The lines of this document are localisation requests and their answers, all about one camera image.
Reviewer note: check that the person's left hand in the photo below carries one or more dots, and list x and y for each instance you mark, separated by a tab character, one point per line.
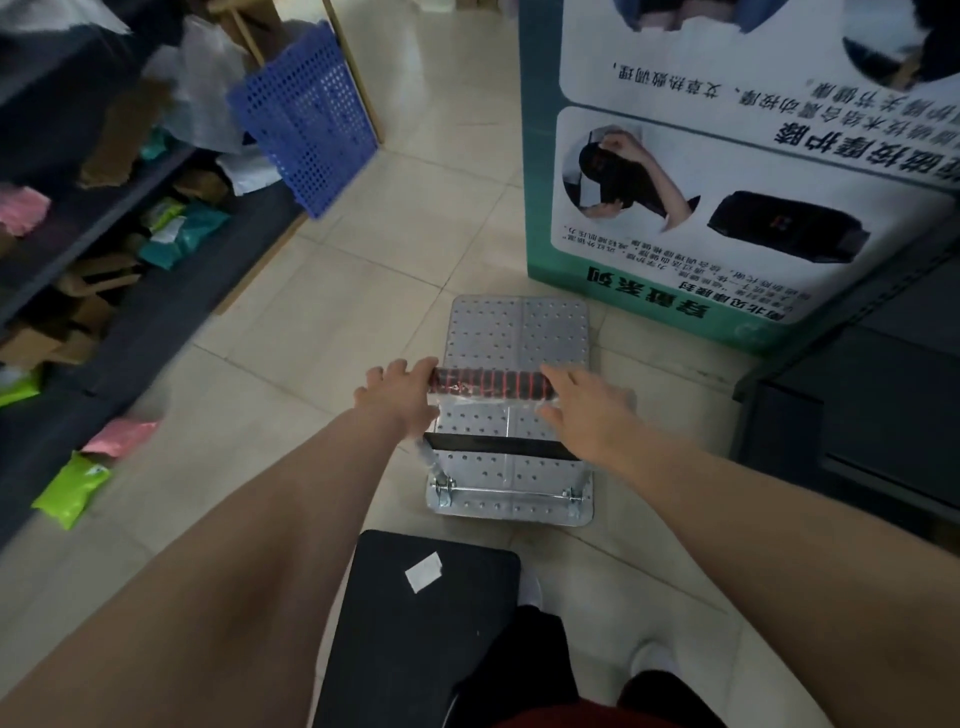
394	401

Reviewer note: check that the person's right hand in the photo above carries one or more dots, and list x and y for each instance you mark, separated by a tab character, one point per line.
592	420

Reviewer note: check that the person's right thumb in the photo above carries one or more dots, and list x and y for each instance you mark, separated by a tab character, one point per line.
550	413

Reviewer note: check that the person's left fingers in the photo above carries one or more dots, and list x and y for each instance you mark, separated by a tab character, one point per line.
405	369

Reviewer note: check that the grey perforated platform cart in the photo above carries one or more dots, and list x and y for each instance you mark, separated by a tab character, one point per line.
517	337

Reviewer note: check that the person's right forearm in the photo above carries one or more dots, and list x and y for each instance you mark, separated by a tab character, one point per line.
772	570

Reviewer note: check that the person's left forearm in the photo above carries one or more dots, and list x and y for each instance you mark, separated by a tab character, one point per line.
225	585

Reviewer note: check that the person's white left shoe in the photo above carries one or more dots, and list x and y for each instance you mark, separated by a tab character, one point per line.
531	592

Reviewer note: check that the person's white shoe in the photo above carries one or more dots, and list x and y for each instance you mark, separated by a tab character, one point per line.
654	660
531	592

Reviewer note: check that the small white plastic bag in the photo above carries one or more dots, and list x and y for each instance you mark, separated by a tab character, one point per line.
251	171

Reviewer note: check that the person's black trousers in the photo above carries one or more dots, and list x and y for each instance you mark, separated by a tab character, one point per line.
517	667

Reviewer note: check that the teal packet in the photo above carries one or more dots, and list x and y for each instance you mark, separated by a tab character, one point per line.
184	236

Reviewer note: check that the blue plastic basket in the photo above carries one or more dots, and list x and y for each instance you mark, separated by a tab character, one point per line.
307	120

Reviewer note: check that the person's white right shoe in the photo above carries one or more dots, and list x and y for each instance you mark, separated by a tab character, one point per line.
654	660

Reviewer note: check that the black parcel with white label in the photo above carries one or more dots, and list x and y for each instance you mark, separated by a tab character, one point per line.
405	645

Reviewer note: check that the green and white packet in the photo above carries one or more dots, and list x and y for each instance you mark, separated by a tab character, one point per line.
161	214

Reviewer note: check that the pink packet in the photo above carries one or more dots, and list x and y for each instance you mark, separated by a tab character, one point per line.
22	210
120	436

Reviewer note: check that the wooden board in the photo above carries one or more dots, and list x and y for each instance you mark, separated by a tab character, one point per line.
356	75

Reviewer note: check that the person's red shirt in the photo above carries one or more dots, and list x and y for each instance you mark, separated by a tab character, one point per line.
585	716

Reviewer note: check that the brown cardboard box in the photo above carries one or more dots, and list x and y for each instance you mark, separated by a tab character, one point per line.
101	274
45	341

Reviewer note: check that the black shelf unit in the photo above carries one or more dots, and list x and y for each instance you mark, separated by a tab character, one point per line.
870	405

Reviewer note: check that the bright green packet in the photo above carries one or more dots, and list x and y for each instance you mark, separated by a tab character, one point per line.
71	491

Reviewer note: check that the dark grey shelf rack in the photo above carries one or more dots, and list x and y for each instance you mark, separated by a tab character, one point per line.
75	225

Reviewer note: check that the torn brown cardboard piece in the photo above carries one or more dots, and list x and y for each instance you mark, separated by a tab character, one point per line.
124	135

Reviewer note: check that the teal and white advertising board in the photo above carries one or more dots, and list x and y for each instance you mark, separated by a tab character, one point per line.
750	97

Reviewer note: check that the light green packet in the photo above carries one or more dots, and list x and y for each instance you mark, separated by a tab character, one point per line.
16	390

